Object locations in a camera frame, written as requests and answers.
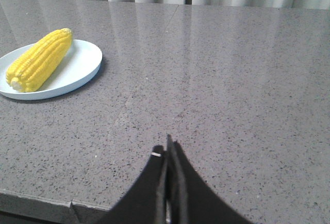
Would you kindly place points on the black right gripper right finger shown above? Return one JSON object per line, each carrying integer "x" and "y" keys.
{"x": 189, "y": 197}

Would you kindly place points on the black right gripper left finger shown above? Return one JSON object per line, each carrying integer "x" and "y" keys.
{"x": 145, "y": 202}

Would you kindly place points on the light blue round plate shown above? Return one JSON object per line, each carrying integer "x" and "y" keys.
{"x": 80, "y": 65}

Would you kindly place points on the yellow corn cob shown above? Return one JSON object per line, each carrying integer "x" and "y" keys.
{"x": 34, "y": 67}

